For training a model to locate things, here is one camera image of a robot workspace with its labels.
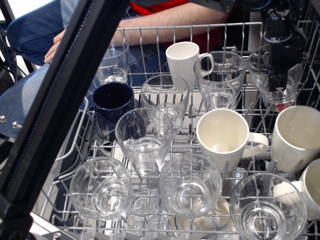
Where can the cream mug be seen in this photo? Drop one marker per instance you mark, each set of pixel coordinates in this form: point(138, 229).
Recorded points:
point(307, 188)
point(225, 139)
point(295, 138)

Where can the person's bare hand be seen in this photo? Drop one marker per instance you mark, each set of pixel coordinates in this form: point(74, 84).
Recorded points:
point(52, 51)

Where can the blue jeans legs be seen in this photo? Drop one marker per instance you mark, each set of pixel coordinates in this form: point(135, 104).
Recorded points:
point(31, 36)

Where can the cream mug centre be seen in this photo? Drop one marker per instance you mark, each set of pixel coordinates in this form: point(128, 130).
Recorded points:
point(225, 139)

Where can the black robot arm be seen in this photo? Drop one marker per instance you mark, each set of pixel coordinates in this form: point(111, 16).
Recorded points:
point(60, 95)

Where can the small glass lower rack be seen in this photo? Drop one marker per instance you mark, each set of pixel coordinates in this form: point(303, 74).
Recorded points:
point(144, 213)

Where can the person's bare forearm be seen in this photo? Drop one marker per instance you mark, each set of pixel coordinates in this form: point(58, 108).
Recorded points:
point(178, 23)

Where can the red shirt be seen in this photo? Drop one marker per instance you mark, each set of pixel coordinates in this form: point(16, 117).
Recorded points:
point(207, 40)

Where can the white mug back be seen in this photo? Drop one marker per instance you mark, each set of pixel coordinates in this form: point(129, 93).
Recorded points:
point(181, 58)

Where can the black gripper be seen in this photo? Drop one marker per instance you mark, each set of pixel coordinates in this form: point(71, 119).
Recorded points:
point(286, 44)

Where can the grey wire dishwasher rack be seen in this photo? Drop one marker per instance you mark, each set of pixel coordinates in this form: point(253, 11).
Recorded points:
point(55, 212)

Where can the cream mug far right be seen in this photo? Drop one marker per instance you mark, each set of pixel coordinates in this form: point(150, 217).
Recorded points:
point(307, 188)

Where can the dark blue mug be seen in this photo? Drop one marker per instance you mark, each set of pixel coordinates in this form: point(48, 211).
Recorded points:
point(111, 101)

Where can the clear glass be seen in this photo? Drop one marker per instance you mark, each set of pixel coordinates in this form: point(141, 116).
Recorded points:
point(168, 93)
point(189, 185)
point(114, 66)
point(220, 78)
point(265, 206)
point(101, 189)
point(258, 64)
point(144, 136)

